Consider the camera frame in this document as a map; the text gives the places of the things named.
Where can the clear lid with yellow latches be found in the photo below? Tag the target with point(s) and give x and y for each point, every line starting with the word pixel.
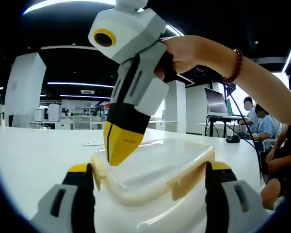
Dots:
pixel 182 188

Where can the translucent drawer cabinet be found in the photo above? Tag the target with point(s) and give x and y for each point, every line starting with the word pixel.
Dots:
pixel 82 122

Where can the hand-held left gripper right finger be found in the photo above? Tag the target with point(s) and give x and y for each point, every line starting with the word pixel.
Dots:
pixel 235 208

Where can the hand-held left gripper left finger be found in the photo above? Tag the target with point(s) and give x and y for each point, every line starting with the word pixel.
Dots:
pixel 63 208

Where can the ceiling light strip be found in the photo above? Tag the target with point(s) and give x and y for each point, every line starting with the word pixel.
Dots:
pixel 80 84
pixel 85 96

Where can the long curved ceiling light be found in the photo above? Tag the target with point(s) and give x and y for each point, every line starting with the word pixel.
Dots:
pixel 63 4

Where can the plain white pillar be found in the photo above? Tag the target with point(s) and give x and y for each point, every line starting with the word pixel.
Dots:
pixel 175 106

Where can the translucent plastic storage box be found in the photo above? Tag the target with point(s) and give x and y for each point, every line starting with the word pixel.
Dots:
pixel 155 218

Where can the white box appliance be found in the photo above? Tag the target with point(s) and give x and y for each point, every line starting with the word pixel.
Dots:
pixel 54 113

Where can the person's right hand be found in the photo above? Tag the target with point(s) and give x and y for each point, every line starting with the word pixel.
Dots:
pixel 198 51

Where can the red blue wall banner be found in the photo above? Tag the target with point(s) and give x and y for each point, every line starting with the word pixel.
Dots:
pixel 103 104

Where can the black computer mouse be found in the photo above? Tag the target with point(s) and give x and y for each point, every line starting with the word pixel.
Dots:
pixel 233 139

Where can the ceiling air vent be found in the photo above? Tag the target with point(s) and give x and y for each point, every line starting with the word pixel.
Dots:
pixel 87 91

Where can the white pillar with small sign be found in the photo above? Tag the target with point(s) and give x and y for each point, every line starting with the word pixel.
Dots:
pixel 24 92

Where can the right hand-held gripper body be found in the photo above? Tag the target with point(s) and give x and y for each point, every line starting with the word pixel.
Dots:
pixel 133 29

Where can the open laptop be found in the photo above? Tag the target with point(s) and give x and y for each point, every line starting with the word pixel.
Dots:
pixel 215 102

